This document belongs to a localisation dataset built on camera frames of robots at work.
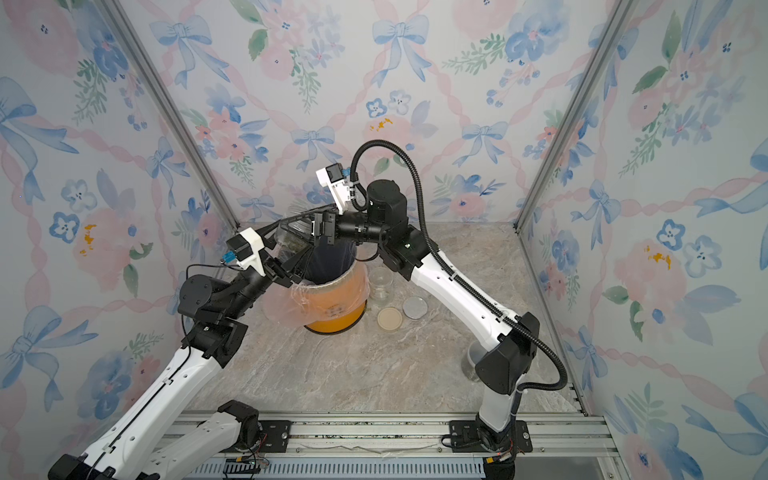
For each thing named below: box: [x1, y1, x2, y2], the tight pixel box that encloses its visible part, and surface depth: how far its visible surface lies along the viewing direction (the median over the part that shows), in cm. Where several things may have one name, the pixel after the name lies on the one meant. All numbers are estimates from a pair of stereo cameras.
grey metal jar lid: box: [402, 296, 428, 319], surface depth 99 cm
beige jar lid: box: [377, 307, 403, 331], surface depth 95 cm
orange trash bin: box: [293, 262, 369, 334], surface depth 77 cm
